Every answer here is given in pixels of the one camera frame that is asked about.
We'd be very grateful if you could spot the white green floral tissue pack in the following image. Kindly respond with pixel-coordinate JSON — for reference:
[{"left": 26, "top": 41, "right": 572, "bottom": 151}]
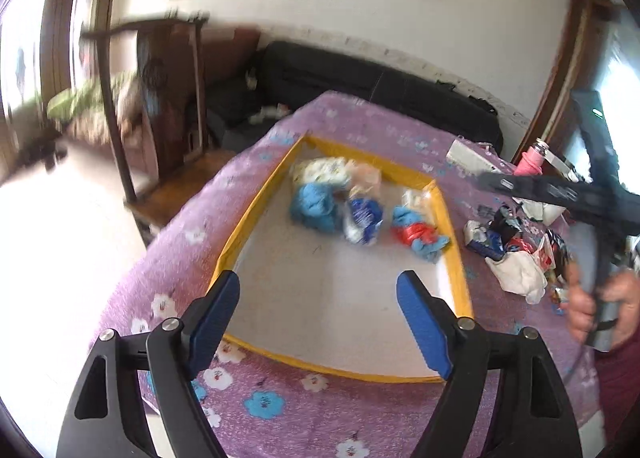
[{"left": 291, "top": 157, "right": 350, "bottom": 187}]

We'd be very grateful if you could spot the pink tissue pack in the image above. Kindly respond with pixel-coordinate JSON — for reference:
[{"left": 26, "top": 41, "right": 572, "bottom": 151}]
[{"left": 346, "top": 159, "right": 382, "bottom": 199}]

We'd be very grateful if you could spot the white cloth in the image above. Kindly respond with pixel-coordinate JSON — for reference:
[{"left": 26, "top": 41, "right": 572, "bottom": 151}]
[{"left": 485, "top": 251, "right": 547, "bottom": 305}]

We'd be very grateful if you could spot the blue Vinda tissue bag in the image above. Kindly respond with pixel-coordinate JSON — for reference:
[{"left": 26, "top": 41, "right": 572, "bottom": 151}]
[{"left": 343, "top": 196, "right": 384, "bottom": 246}]

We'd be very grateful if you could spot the red plastic bag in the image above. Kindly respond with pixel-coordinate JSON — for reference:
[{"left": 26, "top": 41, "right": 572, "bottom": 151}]
[{"left": 504, "top": 236, "right": 537, "bottom": 255}]

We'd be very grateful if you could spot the red and blue cloth bundle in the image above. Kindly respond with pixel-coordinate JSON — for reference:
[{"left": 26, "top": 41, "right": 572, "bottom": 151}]
[{"left": 392, "top": 206, "right": 450, "bottom": 263}]

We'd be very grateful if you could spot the pink water bottle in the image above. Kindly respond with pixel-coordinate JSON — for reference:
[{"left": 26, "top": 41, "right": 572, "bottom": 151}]
[{"left": 513, "top": 139, "right": 548, "bottom": 177}]

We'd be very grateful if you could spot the blue floral Vinda tissue pack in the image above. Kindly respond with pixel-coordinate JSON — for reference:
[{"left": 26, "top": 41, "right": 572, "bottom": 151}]
[{"left": 463, "top": 220, "right": 506, "bottom": 261}]

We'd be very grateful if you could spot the yellow rimmed cardboard tray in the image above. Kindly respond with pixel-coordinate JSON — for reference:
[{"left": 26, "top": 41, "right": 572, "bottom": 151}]
[{"left": 215, "top": 135, "right": 473, "bottom": 383}]

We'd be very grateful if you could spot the purple floral tablecloth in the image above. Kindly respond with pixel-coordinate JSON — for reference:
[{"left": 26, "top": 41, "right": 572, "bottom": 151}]
[{"left": 96, "top": 90, "right": 601, "bottom": 458}]

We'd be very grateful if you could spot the black small container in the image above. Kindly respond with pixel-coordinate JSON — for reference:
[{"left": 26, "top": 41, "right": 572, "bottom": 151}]
[{"left": 488, "top": 205, "right": 524, "bottom": 247}]

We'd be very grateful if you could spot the brown armchair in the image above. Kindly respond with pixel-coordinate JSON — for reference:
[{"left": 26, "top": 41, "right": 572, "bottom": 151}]
[{"left": 163, "top": 26, "right": 262, "bottom": 140}]

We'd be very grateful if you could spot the white paper booklet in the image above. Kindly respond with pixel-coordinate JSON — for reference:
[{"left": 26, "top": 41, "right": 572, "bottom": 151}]
[{"left": 446, "top": 139, "right": 501, "bottom": 175}]

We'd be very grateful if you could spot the blue towel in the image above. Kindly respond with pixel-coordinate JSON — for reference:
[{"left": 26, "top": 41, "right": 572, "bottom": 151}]
[{"left": 288, "top": 183, "right": 343, "bottom": 234}]

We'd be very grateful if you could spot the cream tissue pack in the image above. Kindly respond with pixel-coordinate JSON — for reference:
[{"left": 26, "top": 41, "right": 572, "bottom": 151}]
[{"left": 401, "top": 189, "right": 435, "bottom": 223}]

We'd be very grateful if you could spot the right bare hand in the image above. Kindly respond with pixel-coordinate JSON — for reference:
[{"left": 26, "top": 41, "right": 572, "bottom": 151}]
[{"left": 564, "top": 260, "right": 640, "bottom": 351}]

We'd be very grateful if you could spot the dark wooden chair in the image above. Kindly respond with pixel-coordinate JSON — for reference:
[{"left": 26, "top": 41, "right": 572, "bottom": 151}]
[{"left": 81, "top": 13, "right": 210, "bottom": 205}]

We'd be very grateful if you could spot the black sofa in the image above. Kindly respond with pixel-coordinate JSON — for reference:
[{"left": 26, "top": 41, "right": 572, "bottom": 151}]
[{"left": 205, "top": 40, "right": 503, "bottom": 152}]

